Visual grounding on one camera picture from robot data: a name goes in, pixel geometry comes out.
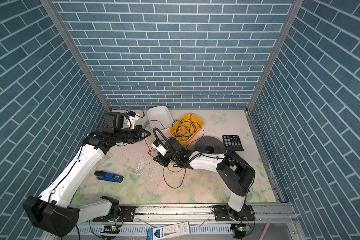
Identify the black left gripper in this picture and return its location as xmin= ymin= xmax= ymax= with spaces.
xmin=113 ymin=125 xmax=152 ymax=144

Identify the red wire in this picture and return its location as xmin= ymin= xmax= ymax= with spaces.
xmin=143 ymin=119 xmax=205 ymax=190

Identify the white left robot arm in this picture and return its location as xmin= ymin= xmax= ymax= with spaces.
xmin=23 ymin=111 xmax=150 ymax=237

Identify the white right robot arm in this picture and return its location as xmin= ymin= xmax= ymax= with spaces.
xmin=152 ymin=138 xmax=256 ymax=221

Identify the white plastic tub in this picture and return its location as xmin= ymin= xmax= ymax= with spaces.
xmin=147 ymin=106 xmax=174 ymax=134

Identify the yellow plastic tub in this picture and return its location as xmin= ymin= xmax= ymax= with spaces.
xmin=169 ymin=113 xmax=204 ymax=146

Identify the dark grey perforated spool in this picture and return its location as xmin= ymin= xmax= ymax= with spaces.
xmin=194 ymin=136 xmax=226 ymax=155

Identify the black desk calculator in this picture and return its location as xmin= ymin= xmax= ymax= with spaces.
xmin=223 ymin=135 xmax=244 ymax=151

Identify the blue black utility knife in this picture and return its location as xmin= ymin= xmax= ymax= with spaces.
xmin=95 ymin=171 xmax=124 ymax=183

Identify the white blue pen box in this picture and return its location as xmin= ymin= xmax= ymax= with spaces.
xmin=146 ymin=222 xmax=191 ymax=240

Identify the pink pencil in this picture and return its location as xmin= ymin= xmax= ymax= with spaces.
xmin=258 ymin=220 xmax=271 ymax=240

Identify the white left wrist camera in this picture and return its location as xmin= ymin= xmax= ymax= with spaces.
xmin=123 ymin=111 xmax=139 ymax=129

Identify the black tangled cable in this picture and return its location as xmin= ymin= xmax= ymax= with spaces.
xmin=171 ymin=113 xmax=202 ymax=142

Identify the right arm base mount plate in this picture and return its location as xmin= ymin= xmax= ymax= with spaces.
xmin=212 ymin=204 xmax=256 ymax=222

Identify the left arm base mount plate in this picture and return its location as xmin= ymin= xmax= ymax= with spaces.
xmin=92 ymin=206 xmax=136 ymax=223

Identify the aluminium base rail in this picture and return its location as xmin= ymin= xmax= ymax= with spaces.
xmin=40 ymin=202 xmax=307 ymax=240

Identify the metal frame corner post left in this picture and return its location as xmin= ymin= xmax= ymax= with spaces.
xmin=40 ymin=0 xmax=111 ymax=112

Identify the metal frame corner post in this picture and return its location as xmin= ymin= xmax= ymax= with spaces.
xmin=245 ymin=0 xmax=305 ymax=113
xmin=40 ymin=0 xmax=111 ymax=112

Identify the metal frame corner post right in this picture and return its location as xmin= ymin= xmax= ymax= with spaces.
xmin=245 ymin=0 xmax=305 ymax=113

